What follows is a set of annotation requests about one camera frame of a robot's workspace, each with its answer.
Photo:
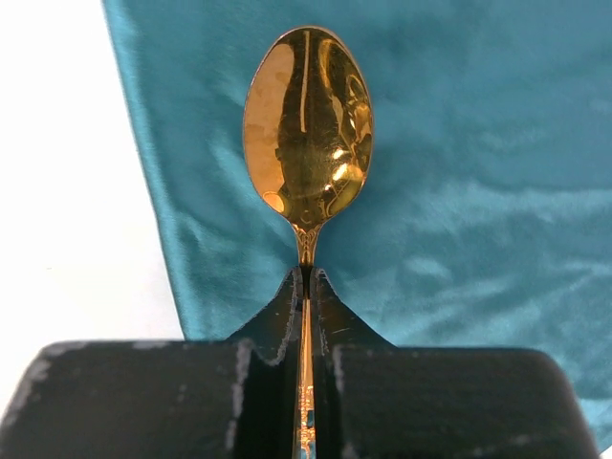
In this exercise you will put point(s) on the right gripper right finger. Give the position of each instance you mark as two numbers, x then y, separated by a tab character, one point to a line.
376	400

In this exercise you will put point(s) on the teal satin napkin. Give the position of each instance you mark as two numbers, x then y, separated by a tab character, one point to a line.
486	216

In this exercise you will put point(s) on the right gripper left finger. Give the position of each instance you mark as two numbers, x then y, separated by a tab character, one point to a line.
233	398

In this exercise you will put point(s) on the gold spoon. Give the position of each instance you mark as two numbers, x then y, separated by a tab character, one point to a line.
308	141

